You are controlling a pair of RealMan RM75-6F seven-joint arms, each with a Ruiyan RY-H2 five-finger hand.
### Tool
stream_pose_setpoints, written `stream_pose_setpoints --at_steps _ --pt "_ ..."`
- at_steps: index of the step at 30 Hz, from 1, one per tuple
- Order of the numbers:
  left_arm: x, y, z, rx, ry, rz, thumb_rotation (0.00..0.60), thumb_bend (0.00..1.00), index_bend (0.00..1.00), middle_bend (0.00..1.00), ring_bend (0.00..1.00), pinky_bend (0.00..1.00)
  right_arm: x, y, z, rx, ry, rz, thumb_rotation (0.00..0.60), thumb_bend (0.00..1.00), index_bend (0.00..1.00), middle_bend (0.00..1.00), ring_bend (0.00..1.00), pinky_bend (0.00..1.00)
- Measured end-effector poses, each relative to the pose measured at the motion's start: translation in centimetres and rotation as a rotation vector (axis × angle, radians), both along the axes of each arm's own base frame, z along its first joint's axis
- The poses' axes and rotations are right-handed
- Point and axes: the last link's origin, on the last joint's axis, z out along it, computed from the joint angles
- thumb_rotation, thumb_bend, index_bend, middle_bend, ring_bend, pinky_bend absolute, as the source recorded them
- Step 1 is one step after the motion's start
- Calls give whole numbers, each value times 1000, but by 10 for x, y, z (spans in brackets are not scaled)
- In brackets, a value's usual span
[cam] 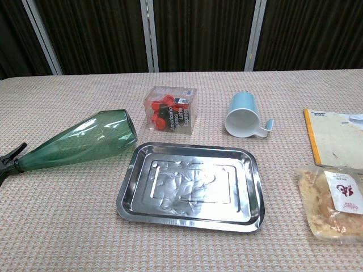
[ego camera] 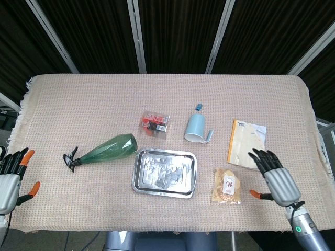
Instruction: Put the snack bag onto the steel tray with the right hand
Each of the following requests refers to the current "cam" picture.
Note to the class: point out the packaged food bag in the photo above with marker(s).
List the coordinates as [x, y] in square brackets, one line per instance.
[323, 204]

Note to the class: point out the stainless steel tray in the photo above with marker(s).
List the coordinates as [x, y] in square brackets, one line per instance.
[193, 184]

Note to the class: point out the clear box of coffee capsules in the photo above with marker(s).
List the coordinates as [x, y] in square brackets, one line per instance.
[170, 110]

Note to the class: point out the light blue mug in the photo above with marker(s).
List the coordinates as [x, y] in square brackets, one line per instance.
[241, 119]

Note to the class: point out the green plastic spray bottle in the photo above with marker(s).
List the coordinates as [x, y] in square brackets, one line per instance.
[85, 139]

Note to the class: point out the dark pleated curtain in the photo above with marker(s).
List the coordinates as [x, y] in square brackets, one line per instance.
[204, 34]

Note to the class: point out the beige woven tablecloth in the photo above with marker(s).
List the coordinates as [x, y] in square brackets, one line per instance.
[71, 226]

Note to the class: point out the yellow-spined worn notebook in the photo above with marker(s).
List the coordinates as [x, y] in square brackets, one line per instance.
[337, 139]

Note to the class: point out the grey metal frame post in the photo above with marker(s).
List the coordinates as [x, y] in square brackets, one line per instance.
[255, 34]
[42, 37]
[149, 34]

